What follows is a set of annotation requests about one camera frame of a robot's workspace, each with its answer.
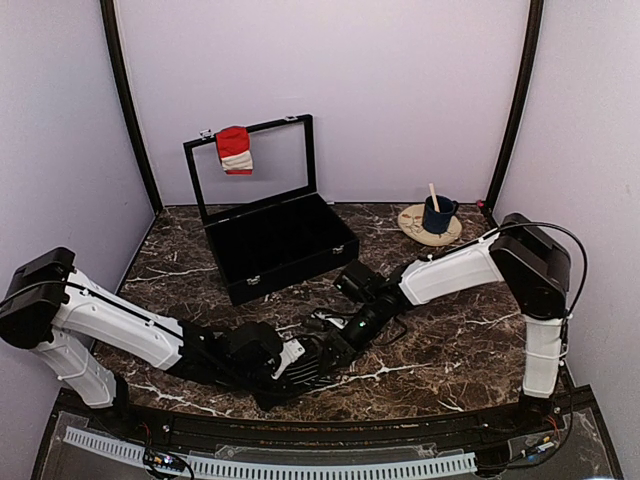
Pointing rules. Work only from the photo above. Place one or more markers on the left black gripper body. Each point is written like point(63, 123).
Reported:
point(238, 377)

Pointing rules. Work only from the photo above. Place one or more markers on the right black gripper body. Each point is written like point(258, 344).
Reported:
point(360, 339)

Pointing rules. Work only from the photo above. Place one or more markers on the black white striped sock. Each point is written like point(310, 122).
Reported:
point(311, 369)

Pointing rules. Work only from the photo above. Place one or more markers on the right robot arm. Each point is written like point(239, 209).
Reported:
point(518, 253)

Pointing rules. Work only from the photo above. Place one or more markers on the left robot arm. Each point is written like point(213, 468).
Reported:
point(50, 303)

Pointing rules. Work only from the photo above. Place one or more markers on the dark blue mug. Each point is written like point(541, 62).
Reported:
point(437, 220)

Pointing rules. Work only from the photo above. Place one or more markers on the wooden stick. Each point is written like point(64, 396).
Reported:
point(434, 197)

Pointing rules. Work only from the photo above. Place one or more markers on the small green circuit board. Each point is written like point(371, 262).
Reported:
point(162, 461)

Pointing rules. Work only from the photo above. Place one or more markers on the black display case box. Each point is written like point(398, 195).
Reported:
point(271, 228)

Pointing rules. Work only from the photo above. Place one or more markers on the red and beige sock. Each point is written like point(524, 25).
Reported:
point(233, 148)

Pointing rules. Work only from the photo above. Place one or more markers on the white slotted cable duct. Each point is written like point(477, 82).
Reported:
point(236, 462)

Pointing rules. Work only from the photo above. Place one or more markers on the black front rail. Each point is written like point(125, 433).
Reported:
point(315, 422)

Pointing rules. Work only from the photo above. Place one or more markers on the right black frame post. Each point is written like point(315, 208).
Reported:
point(525, 70)

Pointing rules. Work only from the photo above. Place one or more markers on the black frame post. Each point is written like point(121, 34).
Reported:
point(525, 70)
point(119, 70)

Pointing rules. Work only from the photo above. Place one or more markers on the left black frame post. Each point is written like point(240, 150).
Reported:
point(119, 70)

